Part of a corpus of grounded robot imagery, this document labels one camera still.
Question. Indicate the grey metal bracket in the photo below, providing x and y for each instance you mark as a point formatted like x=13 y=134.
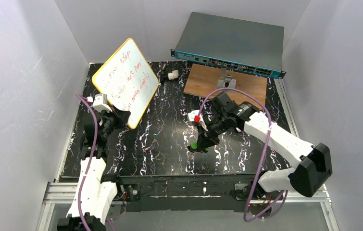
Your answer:
x=225 y=80

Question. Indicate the yellow-framed whiteboard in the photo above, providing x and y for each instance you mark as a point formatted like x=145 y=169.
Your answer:
x=128 y=81

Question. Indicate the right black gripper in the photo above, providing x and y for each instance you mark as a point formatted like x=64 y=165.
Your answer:
x=210 y=132

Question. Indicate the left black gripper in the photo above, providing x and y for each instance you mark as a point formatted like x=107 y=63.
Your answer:
x=117 y=116

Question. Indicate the aluminium frame rail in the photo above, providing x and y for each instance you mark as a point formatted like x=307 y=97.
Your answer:
x=181 y=195

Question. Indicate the black and white marker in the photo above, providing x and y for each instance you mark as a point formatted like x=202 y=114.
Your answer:
x=163 y=75

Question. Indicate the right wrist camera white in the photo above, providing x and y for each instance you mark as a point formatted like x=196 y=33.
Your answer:
x=196 y=119

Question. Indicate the wooden board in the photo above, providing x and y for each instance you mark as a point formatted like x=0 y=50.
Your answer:
x=203 y=79

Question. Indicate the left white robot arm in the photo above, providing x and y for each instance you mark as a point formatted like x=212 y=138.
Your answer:
x=95 y=190

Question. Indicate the green bone-shaped eraser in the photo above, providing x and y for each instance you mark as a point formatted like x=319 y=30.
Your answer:
x=192 y=147

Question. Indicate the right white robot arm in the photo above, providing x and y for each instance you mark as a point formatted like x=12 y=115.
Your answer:
x=310 y=164

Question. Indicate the teal network switch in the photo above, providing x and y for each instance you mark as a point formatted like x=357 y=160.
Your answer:
x=242 y=46

